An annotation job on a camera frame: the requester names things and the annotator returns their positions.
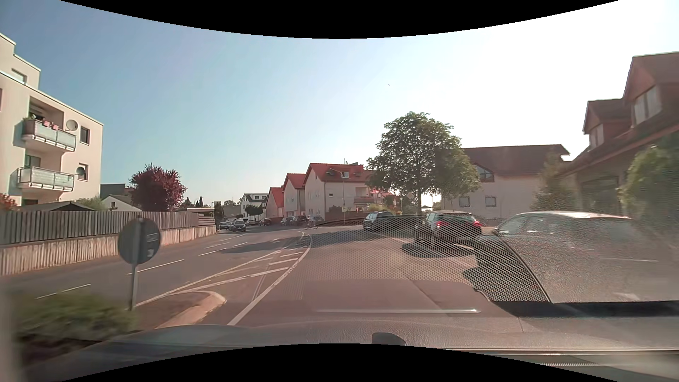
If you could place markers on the white house with red roof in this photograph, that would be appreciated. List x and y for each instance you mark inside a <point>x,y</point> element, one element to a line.
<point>335,190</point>
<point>293,195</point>
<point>274,203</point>

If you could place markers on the dark grey car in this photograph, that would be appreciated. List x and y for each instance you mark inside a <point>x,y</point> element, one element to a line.
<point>377,219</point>

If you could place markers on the row of parked cars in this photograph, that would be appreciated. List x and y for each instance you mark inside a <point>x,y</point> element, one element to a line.
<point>299,219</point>

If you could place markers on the grey asphalt road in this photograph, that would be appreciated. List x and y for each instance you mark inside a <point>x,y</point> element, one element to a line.
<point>350,276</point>

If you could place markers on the large green tree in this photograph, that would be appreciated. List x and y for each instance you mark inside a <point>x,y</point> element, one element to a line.
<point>419,159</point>

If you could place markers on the white house with dark roof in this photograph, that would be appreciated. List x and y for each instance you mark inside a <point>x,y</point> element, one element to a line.
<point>252,203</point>

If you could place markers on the black car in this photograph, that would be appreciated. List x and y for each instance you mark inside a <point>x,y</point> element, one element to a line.
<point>448,227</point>

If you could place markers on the road markings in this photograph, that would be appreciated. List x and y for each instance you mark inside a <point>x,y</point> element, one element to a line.
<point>265,290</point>

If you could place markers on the car's own bonnet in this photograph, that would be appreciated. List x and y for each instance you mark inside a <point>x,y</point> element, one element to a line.
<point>318,337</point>

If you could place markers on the white house with brown roof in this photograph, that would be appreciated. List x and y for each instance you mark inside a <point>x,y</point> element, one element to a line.
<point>506,183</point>

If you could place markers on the dark red leaved tree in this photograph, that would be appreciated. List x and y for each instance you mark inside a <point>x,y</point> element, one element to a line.
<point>157,188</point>

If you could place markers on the green conifer tree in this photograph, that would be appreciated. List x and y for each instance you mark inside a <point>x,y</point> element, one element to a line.
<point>551,185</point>

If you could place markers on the small white building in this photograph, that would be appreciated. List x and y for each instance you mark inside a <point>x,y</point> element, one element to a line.
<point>121,203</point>

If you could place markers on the silver car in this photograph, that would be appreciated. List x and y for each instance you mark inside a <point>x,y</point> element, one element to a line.
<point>578,257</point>

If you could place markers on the grey wooden fence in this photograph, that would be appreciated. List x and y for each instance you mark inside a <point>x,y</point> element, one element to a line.
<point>79,224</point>

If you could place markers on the kerbed traffic island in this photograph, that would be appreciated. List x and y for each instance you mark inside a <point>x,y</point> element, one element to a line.
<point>79,318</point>

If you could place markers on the brown roofed house with dormers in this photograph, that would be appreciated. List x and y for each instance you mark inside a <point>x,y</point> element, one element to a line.
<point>626,143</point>

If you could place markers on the cream building with balconies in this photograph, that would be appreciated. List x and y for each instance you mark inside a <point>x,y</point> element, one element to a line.
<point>42,138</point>

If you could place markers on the green bush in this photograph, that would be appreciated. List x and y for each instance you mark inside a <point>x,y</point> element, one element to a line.
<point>655,183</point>

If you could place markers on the lamp post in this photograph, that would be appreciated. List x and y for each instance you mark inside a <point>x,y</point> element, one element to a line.
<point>342,193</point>

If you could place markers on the round road sign on post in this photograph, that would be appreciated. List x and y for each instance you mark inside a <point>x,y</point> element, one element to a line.
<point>139,241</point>

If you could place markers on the pale concrete wall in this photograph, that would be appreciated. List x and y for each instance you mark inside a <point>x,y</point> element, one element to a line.
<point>63,250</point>

